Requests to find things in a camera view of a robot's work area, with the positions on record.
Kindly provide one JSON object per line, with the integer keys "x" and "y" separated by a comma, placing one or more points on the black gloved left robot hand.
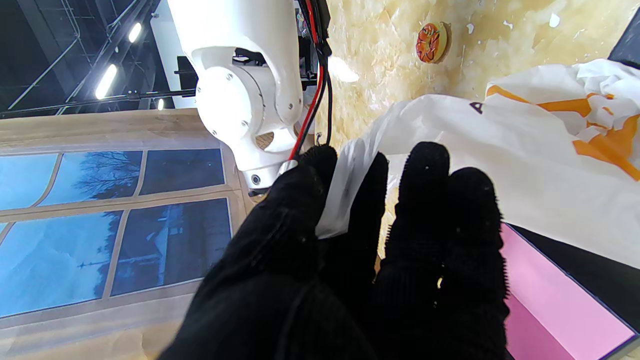
{"x": 280, "y": 280}

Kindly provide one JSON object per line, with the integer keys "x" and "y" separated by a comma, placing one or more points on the white plastic bag orange print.
{"x": 525, "y": 160}

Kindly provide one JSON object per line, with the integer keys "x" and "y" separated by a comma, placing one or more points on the mini donut red striped icing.
{"x": 431, "y": 42}

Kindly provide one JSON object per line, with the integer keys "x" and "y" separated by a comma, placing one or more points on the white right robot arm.
{"x": 235, "y": 75}

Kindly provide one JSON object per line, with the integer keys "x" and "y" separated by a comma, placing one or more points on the black gift box pink inside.
{"x": 550, "y": 300}

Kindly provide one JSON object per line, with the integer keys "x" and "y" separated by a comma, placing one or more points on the black gift box lid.
{"x": 627, "y": 47}

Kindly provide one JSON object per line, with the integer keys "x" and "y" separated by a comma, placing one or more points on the printed living room backdrop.
{"x": 100, "y": 225}

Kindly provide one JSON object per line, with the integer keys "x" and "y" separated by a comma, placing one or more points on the black square panel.
{"x": 185, "y": 67}

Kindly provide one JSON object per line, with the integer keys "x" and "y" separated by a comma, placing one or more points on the black truss bar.
{"x": 100, "y": 100}

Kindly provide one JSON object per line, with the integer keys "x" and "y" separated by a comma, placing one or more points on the long ceiling light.
{"x": 135, "y": 32}
{"x": 106, "y": 81}

